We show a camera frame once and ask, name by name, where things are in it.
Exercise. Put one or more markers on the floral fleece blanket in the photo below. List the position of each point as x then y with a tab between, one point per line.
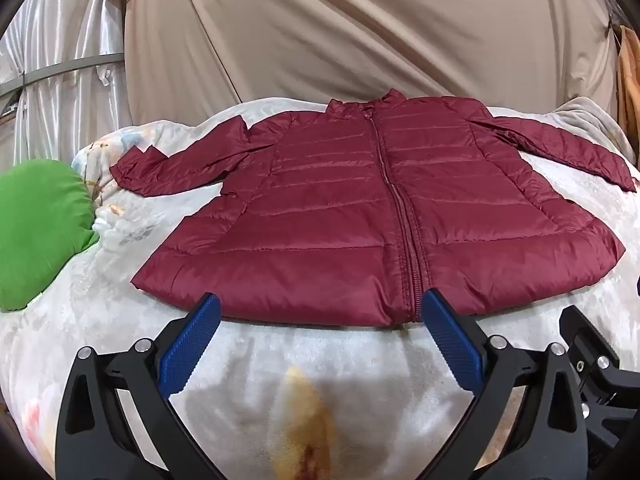
250	385

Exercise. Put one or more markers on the beige cloth backdrop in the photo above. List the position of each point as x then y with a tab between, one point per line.
350	30

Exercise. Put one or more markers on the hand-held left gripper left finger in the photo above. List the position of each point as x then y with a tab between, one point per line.
192	342

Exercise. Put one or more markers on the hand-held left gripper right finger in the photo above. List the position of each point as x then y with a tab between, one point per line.
452	342

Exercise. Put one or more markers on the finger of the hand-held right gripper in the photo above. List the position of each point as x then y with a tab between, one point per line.
595	347
617	430

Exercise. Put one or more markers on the green pillow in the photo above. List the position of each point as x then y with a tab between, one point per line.
42	230

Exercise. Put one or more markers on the maroon puffer jacket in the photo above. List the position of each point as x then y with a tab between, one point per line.
350	210

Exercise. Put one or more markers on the grey metal rail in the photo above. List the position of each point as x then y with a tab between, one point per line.
60	66

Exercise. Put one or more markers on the white satin curtain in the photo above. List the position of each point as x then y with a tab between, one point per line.
65	25

